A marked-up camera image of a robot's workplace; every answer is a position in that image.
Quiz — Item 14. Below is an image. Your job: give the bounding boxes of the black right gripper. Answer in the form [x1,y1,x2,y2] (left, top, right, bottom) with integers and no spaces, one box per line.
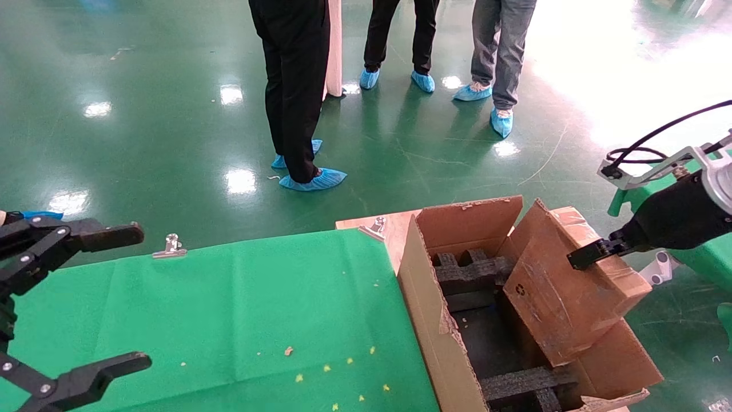
[567,172,732,271]

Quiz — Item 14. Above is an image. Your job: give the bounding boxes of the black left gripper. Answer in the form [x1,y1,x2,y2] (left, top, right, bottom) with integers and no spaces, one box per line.
[0,216,153,412]

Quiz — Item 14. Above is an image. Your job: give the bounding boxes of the small brown cardboard box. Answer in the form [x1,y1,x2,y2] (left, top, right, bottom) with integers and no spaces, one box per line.
[502,199,654,368]

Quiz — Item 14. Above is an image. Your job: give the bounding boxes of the large open cardboard carton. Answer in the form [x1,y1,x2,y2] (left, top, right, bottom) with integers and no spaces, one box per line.
[396,195,665,412]

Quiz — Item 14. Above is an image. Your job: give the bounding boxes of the silver metal binder clip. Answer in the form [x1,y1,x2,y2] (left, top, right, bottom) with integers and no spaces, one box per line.
[359,216,387,241]
[152,233,188,259]

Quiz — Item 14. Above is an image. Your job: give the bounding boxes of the person in blue jeans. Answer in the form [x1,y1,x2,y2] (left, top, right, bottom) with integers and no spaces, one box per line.
[453,0,538,138]

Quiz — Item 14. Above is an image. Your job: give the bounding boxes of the person in black trousers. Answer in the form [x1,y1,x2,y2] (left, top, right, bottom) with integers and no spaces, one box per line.
[359,0,441,94]
[249,0,348,192]

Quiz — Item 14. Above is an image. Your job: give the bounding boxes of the white pipe bracket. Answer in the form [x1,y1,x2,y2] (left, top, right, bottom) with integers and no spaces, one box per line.
[639,250,679,287]

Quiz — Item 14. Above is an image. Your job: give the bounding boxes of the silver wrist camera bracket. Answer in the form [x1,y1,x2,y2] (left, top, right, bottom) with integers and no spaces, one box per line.
[597,143,718,191]

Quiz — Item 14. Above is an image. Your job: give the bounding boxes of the pale pink post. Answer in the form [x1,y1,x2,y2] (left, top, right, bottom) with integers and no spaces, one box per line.
[323,0,344,98]

